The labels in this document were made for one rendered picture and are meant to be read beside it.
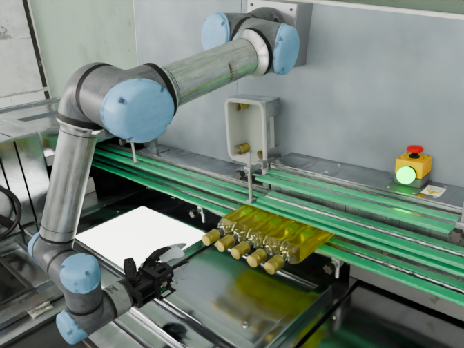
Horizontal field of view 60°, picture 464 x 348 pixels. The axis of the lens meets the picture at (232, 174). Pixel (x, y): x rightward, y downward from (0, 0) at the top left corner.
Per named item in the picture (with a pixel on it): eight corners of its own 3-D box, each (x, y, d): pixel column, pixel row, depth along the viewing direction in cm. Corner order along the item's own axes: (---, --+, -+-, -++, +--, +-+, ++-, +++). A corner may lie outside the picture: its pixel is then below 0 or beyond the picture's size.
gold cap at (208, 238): (212, 237, 122) (201, 244, 119) (211, 227, 120) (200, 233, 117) (221, 241, 119) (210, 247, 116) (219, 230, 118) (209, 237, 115)
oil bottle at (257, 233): (287, 219, 131) (244, 248, 117) (286, 204, 129) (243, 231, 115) (302, 224, 127) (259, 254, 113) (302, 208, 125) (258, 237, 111)
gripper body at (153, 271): (178, 290, 102) (139, 316, 94) (157, 277, 108) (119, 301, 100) (175, 264, 100) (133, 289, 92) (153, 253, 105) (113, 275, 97)
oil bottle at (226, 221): (259, 210, 139) (216, 236, 124) (259, 195, 136) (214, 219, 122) (273, 214, 135) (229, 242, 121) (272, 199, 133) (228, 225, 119)
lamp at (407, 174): (398, 179, 107) (393, 183, 105) (400, 163, 105) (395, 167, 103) (416, 183, 104) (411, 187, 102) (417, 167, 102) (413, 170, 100)
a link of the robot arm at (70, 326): (69, 327, 82) (74, 355, 86) (116, 299, 89) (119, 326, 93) (50, 305, 86) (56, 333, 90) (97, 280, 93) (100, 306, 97)
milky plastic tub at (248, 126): (244, 152, 153) (228, 159, 147) (240, 92, 145) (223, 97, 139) (280, 160, 142) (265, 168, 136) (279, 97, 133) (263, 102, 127)
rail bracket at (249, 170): (261, 192, 135) (236, 206, 126) (259, 145, 128) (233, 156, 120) (268, 195, 133) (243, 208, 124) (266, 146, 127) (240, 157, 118)
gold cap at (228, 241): (226, 242, 118) (215, 248, 115) (226, 232, 116) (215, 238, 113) (235, 247, 116) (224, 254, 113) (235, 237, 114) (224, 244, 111)
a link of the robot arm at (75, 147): (53, 45, 80) (14, 261, 92) (82, 57, 73) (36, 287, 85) (103, 58, 89) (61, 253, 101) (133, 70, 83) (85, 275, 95)
